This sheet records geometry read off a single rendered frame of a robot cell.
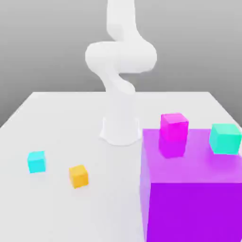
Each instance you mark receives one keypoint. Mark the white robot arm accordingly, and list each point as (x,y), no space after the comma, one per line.
(121,56)

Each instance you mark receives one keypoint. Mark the small magenta cube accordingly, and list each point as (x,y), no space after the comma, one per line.
(173,130)

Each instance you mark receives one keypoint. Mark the small orange cube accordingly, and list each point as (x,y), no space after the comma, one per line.
(78,176)

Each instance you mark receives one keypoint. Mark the small cyan cube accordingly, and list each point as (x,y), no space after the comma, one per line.
(36,162)

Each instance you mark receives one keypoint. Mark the small teal cube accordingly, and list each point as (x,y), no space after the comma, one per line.
(225,140)

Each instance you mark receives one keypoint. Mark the large purple box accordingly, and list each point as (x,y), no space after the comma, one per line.
(192,208)

